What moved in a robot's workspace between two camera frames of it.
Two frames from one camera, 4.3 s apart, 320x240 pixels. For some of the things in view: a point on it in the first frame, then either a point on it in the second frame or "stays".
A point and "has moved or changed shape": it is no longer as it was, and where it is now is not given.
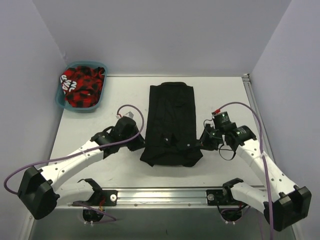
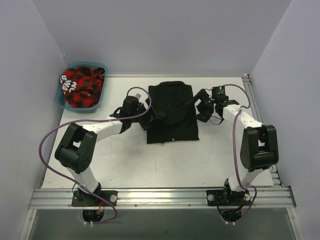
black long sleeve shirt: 171,137 has moved or changed shape
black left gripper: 137,144 to 146,118
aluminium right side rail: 253,97 stays
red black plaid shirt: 82,85 stays
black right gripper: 206,139 to 200,100
